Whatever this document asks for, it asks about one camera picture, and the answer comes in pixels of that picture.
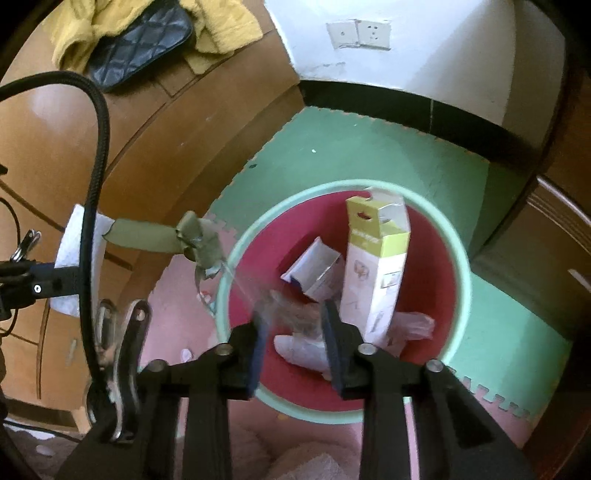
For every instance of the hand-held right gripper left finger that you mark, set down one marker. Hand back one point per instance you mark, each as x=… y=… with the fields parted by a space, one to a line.
x=259 y=355

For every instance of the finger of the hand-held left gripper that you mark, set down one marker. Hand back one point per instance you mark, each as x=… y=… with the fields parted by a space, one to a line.
x=51 y=286
x=41 y=268

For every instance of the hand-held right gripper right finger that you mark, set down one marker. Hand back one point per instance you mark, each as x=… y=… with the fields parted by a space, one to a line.
x=334 y=355

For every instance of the clear plastic bag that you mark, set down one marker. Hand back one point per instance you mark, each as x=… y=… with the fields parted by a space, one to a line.
x=300 y=350

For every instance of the translucent wrapper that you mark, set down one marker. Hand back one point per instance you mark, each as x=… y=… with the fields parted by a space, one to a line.
x=281 y=309

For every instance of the white and blue box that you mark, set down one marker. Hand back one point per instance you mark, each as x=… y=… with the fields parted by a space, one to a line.
x=314 y=272

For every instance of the tall green and white box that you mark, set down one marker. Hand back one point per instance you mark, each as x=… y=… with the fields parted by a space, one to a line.
x=374 y=277

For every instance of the red bin with green rim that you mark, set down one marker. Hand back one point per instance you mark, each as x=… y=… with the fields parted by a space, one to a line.
x=415 y=300

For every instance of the olive green strip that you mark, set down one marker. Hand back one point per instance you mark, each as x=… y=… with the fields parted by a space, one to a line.
x=147 y=235

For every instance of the metal spring clip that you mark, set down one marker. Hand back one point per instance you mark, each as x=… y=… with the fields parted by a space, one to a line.
x=25 y=247
x=124 y=350

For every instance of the red label clear wrapper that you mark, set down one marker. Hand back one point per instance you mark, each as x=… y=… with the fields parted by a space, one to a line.
x=208 y=302

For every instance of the pink foam floor mat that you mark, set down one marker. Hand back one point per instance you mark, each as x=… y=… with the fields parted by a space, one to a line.
x=175 y=323

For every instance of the green foam floor mat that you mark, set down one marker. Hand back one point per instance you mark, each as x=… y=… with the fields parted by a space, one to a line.
x=369 y=147

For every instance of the black quilted bag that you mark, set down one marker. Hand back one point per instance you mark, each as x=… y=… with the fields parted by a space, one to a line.
x=138 y=46

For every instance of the yellow fleece coat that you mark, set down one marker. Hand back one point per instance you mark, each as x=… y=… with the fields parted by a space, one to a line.
x=221 y=23

